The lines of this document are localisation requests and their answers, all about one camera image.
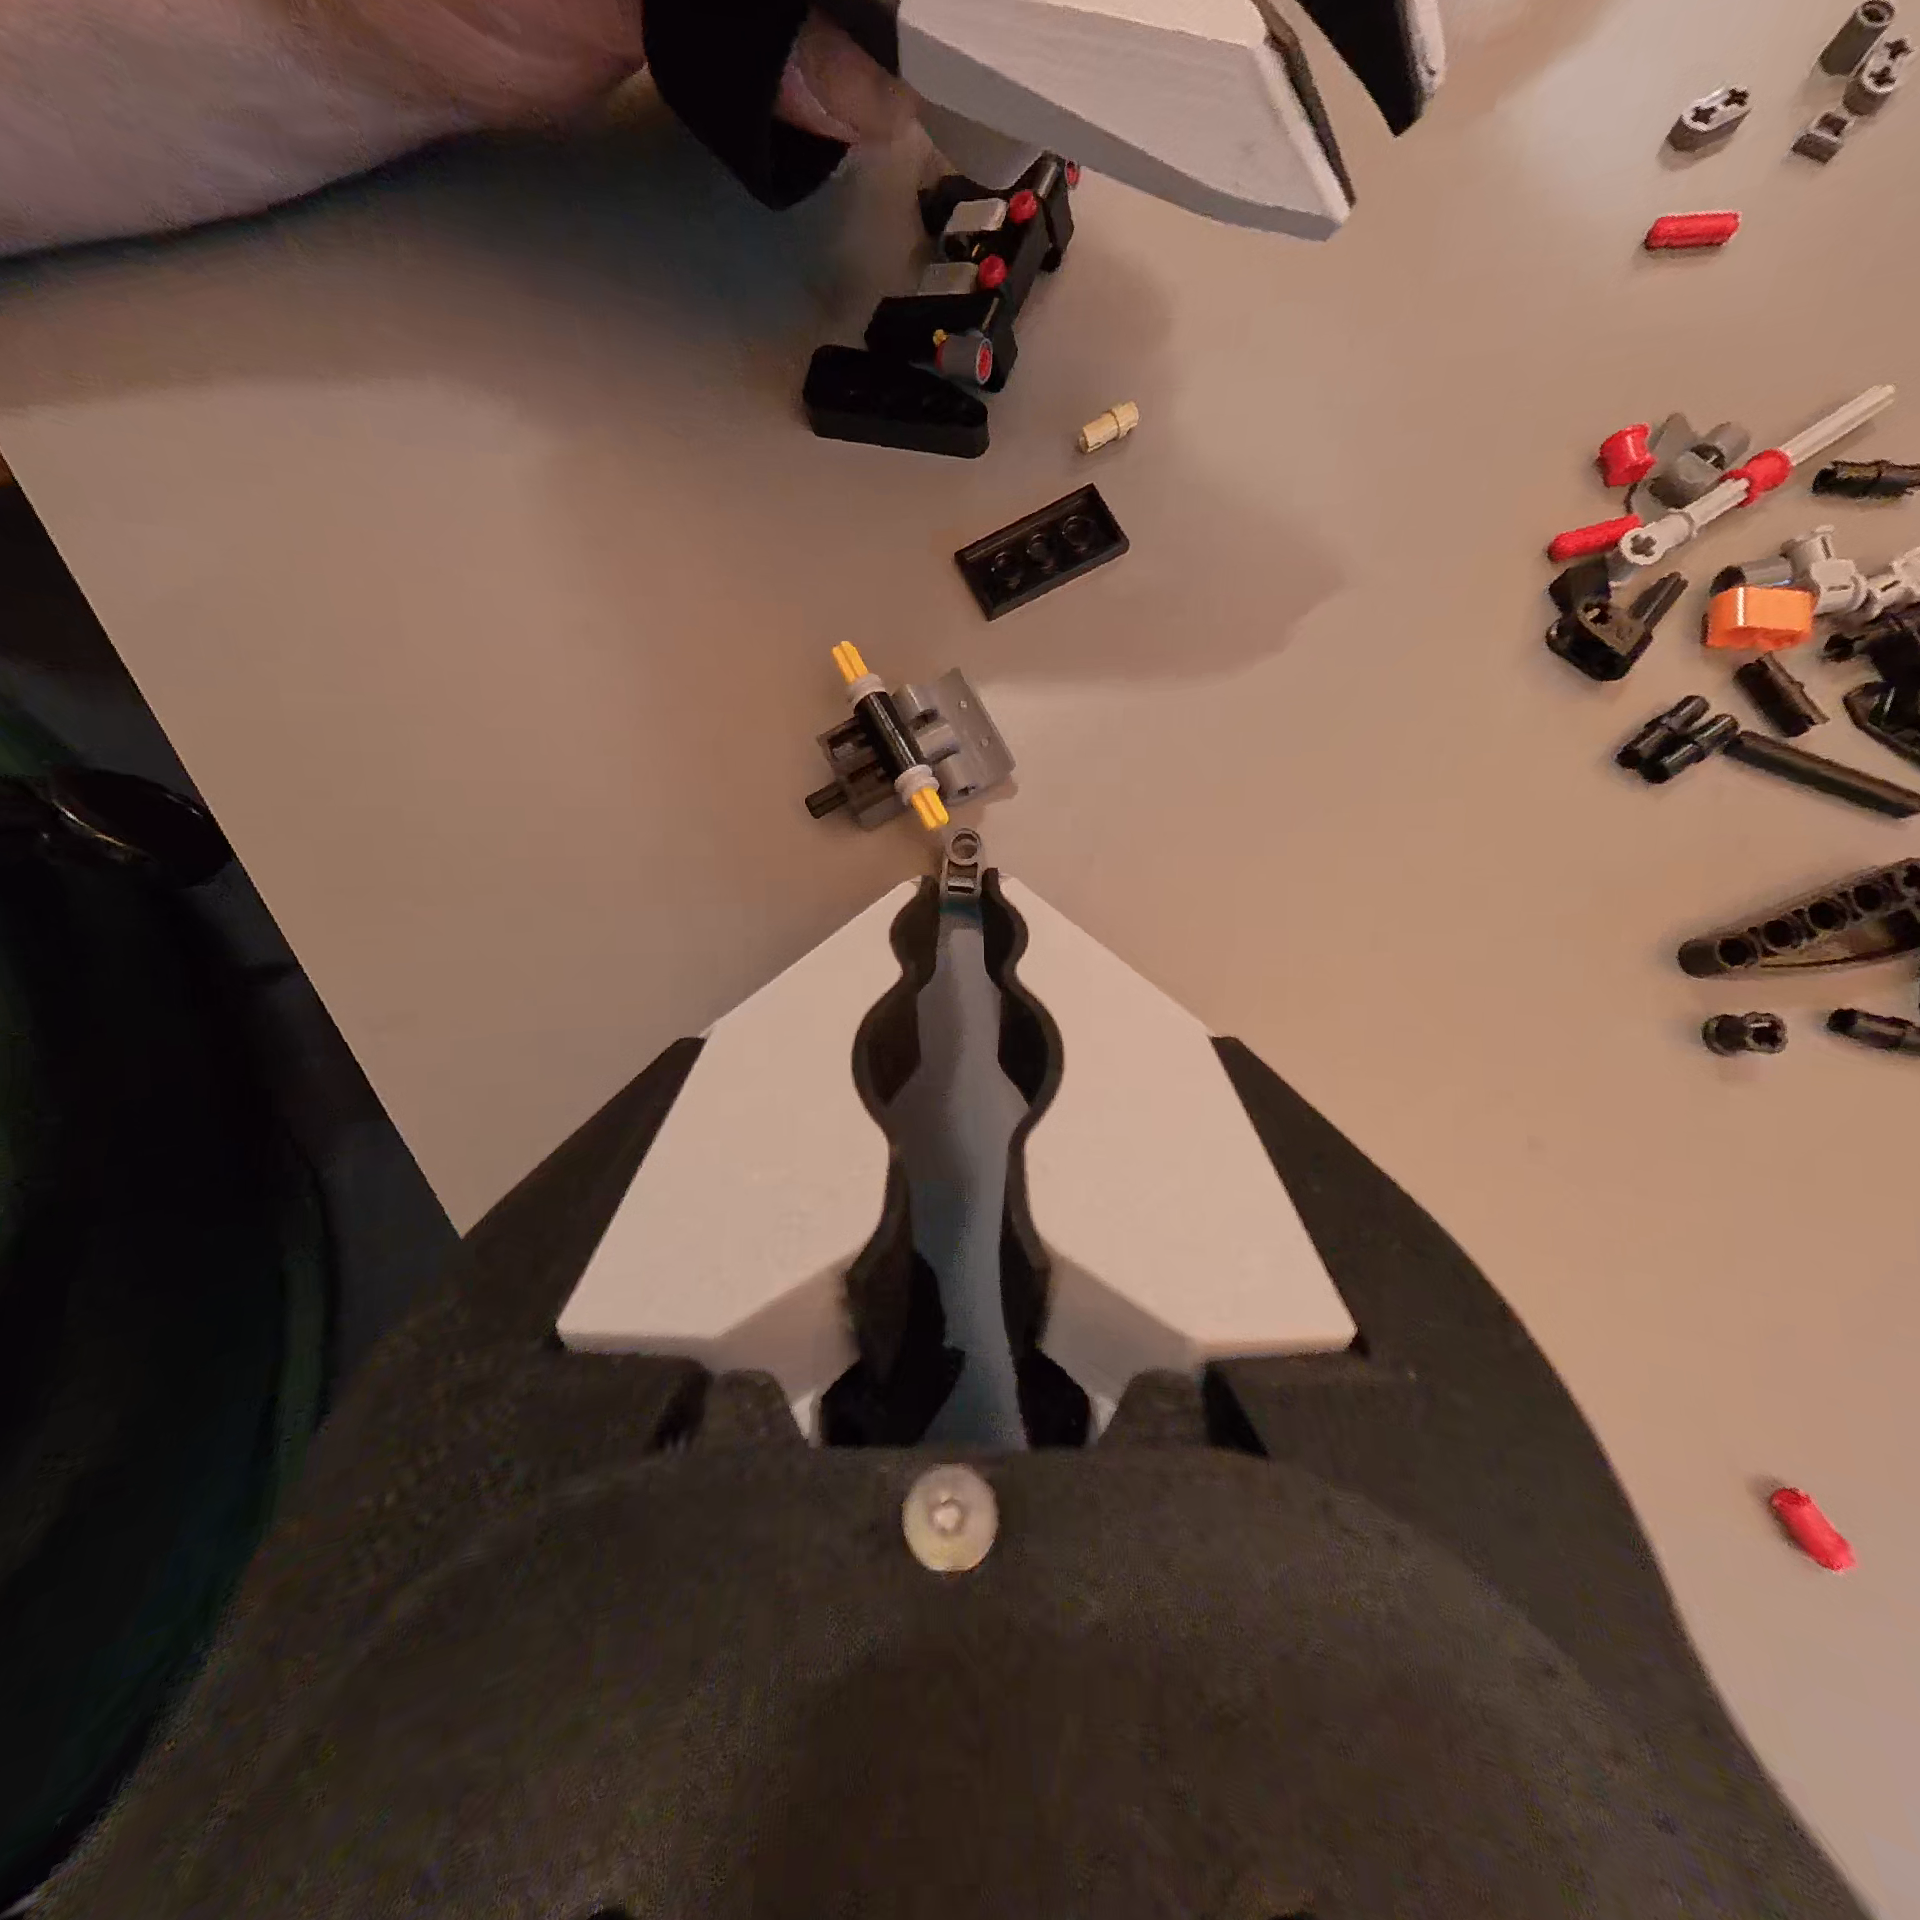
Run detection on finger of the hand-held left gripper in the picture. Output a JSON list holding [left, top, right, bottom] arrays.
[[1296, 0, 1451, 139], [897, 0, 1361, 245]]

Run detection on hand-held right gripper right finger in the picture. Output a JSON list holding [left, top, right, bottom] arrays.
[[979, 873, 1361, 1448]]

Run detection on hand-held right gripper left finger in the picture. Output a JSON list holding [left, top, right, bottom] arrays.
[[555, 873, 962, 1448]]

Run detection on black grey lego assembly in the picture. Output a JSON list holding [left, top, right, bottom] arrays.
[[862, 151, 1082, 394]]

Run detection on yellow axle lego assembly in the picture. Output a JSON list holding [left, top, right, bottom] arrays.
[[803, 641, 1019, 834]]

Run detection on pile of lego pieces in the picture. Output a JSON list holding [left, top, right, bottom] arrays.
[[1543, 382, 1920, 1058]]

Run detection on black triangular lego beam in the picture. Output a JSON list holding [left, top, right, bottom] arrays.
[[1675, 857, 1920, 979]]

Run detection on person's left forearm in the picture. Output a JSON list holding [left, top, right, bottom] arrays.
[[0, 0, 654, 264]]

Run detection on black curved lego beam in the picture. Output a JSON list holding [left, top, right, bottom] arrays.
[[800, 343, 995, 458]]

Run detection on dark grey double lego connector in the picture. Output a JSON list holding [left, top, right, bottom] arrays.
[[1821, 0, 1920, 117]]

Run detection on black flat lego plate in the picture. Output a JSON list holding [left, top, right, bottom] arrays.
[[952, 482, 1134, 621]]

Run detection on small red lego bush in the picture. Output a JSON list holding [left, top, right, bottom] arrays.
[[1767, 1486, 1858, 1574]]

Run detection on person's left hand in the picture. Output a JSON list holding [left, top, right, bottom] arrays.
[[778, 26, 945, 159]]

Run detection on person's legs blue pants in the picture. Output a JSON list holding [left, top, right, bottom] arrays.
[[90, 704, 464, 1353]]

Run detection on person's torso green shirt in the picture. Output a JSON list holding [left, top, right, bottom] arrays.
[[0, 885, 338, 1877]]

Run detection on black badge reel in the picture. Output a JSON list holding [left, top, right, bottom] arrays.
[[0, 760, 234, 894]]

